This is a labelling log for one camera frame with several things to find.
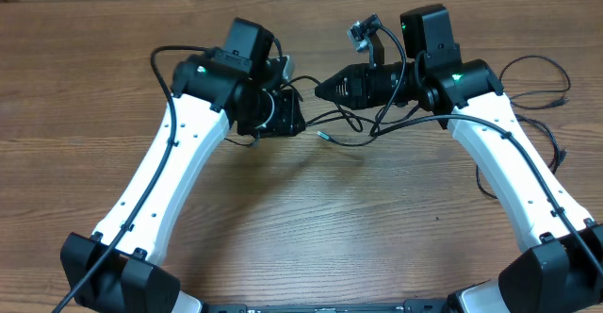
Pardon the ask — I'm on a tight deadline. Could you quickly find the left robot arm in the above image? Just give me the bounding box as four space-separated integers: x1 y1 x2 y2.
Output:
60 18 305 313

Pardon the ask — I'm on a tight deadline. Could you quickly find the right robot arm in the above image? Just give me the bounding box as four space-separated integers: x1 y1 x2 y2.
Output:
315 4 602 312

